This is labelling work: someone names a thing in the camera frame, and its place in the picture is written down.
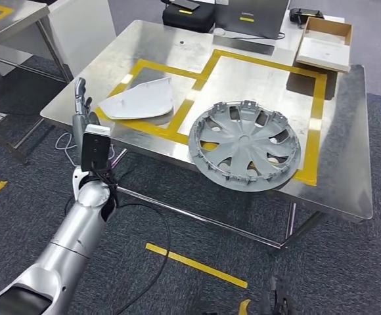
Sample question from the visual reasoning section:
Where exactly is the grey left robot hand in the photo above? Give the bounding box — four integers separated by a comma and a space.
72, 77, 101, 154

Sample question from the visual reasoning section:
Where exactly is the white curved plastic panel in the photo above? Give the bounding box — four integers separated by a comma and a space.
98, 77, 174, 121

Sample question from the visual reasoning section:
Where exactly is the stainless steel workbench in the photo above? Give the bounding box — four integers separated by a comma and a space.
40, 19, 374, 254

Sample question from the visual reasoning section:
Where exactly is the dark robot body part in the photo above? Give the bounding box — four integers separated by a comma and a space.
259, 276, 294, 315

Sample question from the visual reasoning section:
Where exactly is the white cabinet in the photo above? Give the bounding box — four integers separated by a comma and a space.
0, 0, 117, 78

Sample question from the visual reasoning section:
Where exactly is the steel side table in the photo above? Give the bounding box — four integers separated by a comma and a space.
0, 0, 72, 165

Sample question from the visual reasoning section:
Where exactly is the black carry bag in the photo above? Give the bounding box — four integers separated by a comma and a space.
162, 0, 216, 34

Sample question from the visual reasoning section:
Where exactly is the grey plastic hubcap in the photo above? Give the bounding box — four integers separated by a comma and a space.
188, 100, 302, 193

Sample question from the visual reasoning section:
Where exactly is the dark grey laptop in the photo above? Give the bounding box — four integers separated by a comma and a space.
212, 0, 290, 56

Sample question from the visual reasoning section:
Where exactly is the black handheld device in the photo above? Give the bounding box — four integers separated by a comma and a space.
289, 7, 326, 28

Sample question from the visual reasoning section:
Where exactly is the open cardboard box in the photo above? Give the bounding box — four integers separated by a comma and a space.
295, 16, 354, 74

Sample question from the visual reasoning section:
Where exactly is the pale and black wrist camera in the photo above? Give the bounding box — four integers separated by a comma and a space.
80, 124, 112, 173

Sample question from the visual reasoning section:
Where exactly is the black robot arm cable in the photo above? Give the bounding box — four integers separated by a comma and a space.
113, 201, 172, 315

